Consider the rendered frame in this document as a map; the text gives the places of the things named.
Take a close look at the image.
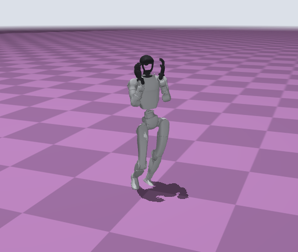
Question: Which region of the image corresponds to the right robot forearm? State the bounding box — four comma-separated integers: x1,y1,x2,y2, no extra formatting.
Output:
131,80,145,106

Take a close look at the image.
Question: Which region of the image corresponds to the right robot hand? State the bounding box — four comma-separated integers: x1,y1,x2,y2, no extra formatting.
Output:
134,62,145,85

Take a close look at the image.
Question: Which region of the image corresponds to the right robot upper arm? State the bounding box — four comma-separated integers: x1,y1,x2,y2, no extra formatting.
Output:
127,78,141,107

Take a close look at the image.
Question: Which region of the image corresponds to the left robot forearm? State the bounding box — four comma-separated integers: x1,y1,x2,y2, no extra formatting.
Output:
157,75,171,99

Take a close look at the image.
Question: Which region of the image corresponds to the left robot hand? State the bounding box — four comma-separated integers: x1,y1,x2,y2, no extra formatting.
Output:
158,58,165,80

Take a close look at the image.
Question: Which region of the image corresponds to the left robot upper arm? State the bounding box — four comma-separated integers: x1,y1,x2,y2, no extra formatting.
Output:
162,76,170,102

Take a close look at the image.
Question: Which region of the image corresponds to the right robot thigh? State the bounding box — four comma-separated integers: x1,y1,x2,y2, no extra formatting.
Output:
136,122,148,170

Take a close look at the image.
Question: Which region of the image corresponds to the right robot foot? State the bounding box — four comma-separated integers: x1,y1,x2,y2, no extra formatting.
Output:
131,173,139,190

